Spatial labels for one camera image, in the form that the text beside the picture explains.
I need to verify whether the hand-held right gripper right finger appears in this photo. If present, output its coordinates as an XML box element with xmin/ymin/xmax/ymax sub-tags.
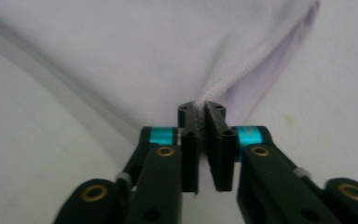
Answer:
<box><xmin>203</xmin><ymin>100</ymin><xmax>273</xmax><ymax>192</ymax></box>

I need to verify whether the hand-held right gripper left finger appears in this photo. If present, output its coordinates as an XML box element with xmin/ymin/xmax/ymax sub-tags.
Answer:
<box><xmin>139</xmin><ymin>102</ymin><xmax>203</xmax><ymax>194</ymax></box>

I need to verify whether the lilac patterned towel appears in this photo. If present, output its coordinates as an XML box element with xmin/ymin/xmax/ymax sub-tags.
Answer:
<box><xmin>0</xmin><ymin>0</ymin><xmax>321</xmax><ymax>129</ymax></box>

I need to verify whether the white foam mat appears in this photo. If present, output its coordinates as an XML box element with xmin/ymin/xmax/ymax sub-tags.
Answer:
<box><xmin>0</xmin><ymin>0</ymin><xmax>358</xmax><ymax>224</ymax></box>

